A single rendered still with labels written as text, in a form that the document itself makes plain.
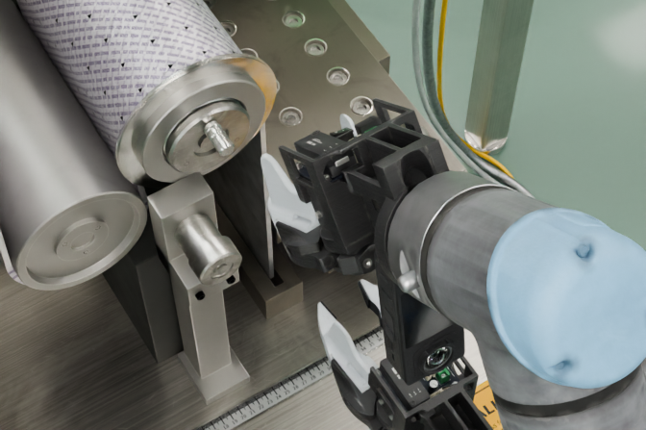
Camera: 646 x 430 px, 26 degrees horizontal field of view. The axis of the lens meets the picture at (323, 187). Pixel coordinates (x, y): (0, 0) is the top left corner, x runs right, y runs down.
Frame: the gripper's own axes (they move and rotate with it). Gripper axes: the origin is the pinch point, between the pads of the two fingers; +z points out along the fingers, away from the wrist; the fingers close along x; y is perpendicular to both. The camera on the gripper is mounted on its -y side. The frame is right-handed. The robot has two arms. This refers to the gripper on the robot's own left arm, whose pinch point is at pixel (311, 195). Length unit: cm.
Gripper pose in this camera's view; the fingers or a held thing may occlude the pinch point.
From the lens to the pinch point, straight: 95.4
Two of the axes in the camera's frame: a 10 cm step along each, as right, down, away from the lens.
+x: -8.5, 4.4, -2.9
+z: -4.0, -2.0, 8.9
